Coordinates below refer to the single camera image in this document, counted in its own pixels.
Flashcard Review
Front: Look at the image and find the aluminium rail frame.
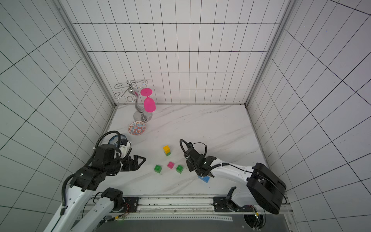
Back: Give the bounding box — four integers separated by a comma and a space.
81, 194, 293, 222

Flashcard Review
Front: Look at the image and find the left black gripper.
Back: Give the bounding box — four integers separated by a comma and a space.
105, 155, 146, 175

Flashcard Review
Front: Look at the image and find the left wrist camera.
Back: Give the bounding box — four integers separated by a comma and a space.
114, 138, 131, 160

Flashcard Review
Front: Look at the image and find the blue long lego brick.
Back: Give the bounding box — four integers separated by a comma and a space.
198, 176, 210, 183

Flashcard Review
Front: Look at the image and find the blue patterned small plate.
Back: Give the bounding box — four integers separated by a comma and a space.
108, 134, 127, 146

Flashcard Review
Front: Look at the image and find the yellow lego cube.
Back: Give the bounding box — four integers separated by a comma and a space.
163, 146, 171, 155

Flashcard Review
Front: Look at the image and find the pink plastic wine glass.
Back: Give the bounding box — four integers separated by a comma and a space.
141, 88, 156, 113

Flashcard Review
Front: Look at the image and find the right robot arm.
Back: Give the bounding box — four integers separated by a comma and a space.
179, 139, 287, 215

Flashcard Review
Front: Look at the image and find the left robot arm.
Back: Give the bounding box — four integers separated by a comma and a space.
45, 144, 146, 232

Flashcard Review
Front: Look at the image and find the pink lego cube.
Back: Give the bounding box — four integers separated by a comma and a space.
167, 161, 175, 169

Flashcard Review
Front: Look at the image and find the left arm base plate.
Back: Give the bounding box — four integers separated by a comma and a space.
113, 197, 140, 214

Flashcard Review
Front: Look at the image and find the silver glass hanger stand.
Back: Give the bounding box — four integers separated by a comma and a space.
114, 79, 153, 123

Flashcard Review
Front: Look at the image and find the red patterned small bowl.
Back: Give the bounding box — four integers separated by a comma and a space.
128, 121, 146, 135

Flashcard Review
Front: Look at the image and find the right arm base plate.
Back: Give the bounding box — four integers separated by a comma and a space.
213, 197, 255, 213

